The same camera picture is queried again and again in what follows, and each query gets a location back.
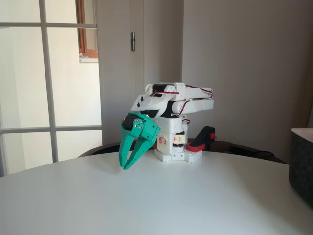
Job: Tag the green gripper black servo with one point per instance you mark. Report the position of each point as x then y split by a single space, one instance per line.
147 131

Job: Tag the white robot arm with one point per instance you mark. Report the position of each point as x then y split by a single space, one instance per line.
195 104

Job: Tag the dark grey felt container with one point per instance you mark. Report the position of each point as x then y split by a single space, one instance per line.
302 166

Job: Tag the black red table clamp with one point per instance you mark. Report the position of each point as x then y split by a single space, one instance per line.
154 146
204 137

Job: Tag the dark brown curved chair back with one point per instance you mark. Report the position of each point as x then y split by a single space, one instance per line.
107 148

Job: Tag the yellow paper label F5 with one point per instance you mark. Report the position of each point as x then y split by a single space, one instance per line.
163 142

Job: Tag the yellow paper label F3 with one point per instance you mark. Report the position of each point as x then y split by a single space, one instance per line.
178 139

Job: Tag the metal door hinge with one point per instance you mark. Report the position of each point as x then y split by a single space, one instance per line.
132 41

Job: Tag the white glazed door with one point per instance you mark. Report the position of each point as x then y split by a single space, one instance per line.
24 24

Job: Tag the brown wooden window frame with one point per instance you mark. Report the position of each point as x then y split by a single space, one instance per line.
82 36

